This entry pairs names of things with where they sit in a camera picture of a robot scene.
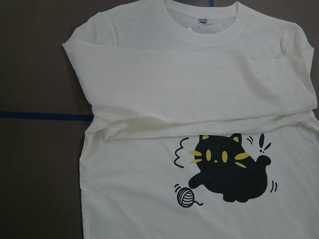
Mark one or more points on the cream long-sleeve cat shirt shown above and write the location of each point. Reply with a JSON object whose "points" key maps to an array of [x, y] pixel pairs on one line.
{"points": [[203, 124]]}

